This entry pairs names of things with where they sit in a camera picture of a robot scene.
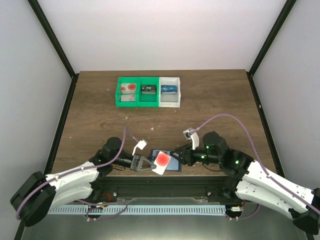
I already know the blue leather card holder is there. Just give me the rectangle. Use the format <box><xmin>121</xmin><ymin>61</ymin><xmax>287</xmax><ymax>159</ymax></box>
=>
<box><xmin>148</xmin><ymin>149</ymin><xmax>182</xmax><ymax>172</ymax></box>

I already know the white card with red dot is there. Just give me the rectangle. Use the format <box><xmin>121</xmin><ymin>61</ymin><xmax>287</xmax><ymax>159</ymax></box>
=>
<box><xmin>128</xmin><ymin>82</ymin><xmax>137</xmax><ymax>94</ymax></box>

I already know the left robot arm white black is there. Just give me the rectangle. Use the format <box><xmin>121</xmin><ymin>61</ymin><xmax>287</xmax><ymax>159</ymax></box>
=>
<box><xmin>10</xmin><ymin>137</ymin><xmax>156</xmax><ymax>227</ymax></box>

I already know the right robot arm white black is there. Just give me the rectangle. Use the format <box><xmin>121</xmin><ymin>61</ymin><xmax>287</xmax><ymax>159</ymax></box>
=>
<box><xmin>170</xmin><ymin>131</ymin><xmax>320</xmax><ymax>235</ymax></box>

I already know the blue card in bin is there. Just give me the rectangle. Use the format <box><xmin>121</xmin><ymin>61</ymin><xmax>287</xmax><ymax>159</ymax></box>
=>
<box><xmin>160</xmin><ymin>85</ymin><xmax>178</xmax><ymax>95</ymax></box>

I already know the black card in bin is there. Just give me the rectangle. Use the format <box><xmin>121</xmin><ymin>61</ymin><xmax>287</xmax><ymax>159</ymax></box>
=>
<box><xmin>140</xmin><ymin>84</ymin><xmax>157</xmax><ymax>95</ymax></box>

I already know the red white card in bin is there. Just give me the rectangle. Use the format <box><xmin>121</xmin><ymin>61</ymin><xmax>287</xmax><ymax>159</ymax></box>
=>
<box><xmin>120</xmin><ymin>83</ymin><xmax>130</xmax><ymax>94</ymax></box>

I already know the white plastic bin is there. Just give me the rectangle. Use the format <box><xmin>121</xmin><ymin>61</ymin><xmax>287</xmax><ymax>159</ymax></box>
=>
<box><xmin>158</xmin><ymin>76</ymin><xmax>181</xmax><ymax>108</ymax></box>

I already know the middle green plastic bin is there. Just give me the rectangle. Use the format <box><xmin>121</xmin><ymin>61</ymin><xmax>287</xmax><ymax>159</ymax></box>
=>
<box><xmin>137</xmin><ymin>76</ymin><xmax>160</xmax><ymax>108</ymax></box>

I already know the green plastic bin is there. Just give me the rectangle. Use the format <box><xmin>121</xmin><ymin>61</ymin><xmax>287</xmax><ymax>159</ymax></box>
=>
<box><xmin>137</xmin><ymin>76</ymin><xmax>160</xmax><ymax>108</ymax></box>
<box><xmin>115</xmin><ymin>76</ymin><xmax>140</xmax><ymax>108</ymax></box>

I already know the left green plastic bin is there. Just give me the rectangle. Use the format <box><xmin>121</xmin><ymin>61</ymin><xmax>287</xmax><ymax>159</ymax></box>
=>
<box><xmin>115</xmin><ymin>76</ymin><xmax>140</xmax><ymax>108</ymax></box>

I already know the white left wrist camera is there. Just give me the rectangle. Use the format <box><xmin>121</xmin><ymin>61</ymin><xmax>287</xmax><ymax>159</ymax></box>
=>
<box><xmin>132</xmin><ymin>139</ymin><xmax>148</xmax><ymax>156</ymax></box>

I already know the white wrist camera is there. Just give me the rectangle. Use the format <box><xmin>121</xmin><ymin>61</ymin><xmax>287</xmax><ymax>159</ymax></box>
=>
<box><xmin>183</xmin><ymin>128</ymin><xmax>200</xmax><ymax>150</ymax></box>
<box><xmin>132</xmin><ymin>139</ymin><xmax>148</xmax><ymax>156</ymax></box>

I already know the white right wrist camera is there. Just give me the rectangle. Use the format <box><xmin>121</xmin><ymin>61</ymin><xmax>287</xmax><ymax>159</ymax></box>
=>
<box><xmin>183</xmin><ymin>128</ymin><xmax>200</xmax><ymax>150</ymax></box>

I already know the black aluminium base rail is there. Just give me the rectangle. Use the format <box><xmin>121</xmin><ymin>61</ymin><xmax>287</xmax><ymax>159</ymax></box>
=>
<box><xmin>79</xmin><ymin>175</ymin><xmax>244</xmax><ymax>205</ymax></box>

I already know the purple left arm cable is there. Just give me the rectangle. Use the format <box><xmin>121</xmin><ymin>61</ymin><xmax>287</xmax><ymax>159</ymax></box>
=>
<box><xmin>15</xmin><ymin>126</ymin><xmax>141</xmax><ymax>221</ymax></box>

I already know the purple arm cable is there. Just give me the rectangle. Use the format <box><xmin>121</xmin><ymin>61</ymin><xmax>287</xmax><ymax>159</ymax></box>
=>
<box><xmin>192</xmin><ymin>113</ymin><xmax>320</xmax><ymax>216</ymax></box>
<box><xmin>15</xmin><ymin>126</ymin><xmax>141</xmax><ymax>221</ymax></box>

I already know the light blue slotted cable duct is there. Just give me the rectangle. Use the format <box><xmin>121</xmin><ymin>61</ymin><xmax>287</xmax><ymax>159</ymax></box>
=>
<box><xmin>48</xmin><ymin>205</ymin><xmax>226</xmax><ymax>216</ymax></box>

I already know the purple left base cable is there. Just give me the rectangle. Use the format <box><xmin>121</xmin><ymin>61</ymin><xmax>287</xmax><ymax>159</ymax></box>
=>
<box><xmin>77</xmin><ymin>198</ymin><xmax>130</xmax><ymax>222</ymax></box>

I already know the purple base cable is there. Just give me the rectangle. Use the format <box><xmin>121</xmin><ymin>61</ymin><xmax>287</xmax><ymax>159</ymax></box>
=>
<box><xmin>228</xmin><ymin>199</ymin><xmax>263</xmax><ymax>222</ymax></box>
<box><xmin>77</xmin><ymin>198</ymin><xmax>130</xmax><ymax>222</ymax></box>

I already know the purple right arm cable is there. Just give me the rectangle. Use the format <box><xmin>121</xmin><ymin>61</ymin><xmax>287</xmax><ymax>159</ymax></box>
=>
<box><xmin>192</xmin><ymin>113</ymin><xmax>320</xmax><ymax>216</ymax></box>

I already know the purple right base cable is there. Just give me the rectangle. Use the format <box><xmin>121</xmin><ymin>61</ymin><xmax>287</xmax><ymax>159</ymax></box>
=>
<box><xmin>228</xmin><ymin>199</ymin><xmax>263</xmax><ymax>222</ymax></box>

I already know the right black frame post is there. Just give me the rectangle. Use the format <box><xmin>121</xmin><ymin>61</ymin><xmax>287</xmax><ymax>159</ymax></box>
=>
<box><xmin>247</xmin><ymin>0</ymin><xmax>298</xmax><ymax>76</ymax></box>

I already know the black frame post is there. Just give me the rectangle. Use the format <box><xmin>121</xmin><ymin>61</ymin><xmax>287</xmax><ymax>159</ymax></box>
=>
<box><xmin>26</xmin><ymin>0</ymin><xmax>77</xmax><ymax>79</ymax></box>
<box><xmin>247</xmin><ymin>0</ymin><xmax>298</xmax><ymax>76</ymax></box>

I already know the left black frame post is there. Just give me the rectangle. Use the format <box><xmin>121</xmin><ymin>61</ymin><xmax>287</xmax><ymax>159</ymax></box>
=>
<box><xmin>26</xmin><ymin>0</ymin><xmax>77</xmax><ymax>79</ymax></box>

